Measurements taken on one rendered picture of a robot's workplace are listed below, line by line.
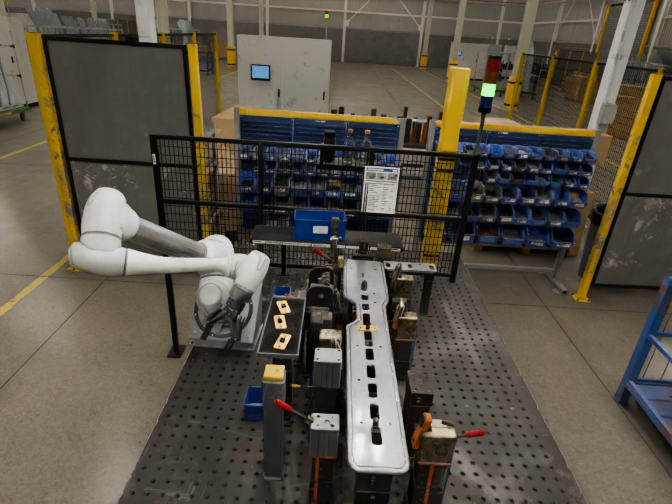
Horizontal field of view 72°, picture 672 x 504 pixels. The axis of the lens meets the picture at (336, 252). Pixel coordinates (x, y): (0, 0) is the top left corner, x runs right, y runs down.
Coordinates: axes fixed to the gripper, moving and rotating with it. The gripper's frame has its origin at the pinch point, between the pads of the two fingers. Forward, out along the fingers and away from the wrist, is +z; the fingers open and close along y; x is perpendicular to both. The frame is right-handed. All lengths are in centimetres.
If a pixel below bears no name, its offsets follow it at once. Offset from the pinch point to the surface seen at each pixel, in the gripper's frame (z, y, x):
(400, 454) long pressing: -7, -86, 0
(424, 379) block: -28, -75, -24
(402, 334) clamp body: -38, -50, -50
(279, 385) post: -7, -48, 19
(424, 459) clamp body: -8, -91, -8
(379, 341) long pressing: -31, -48, -34
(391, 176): -116, 14, -85
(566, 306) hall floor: -125, -73, -320
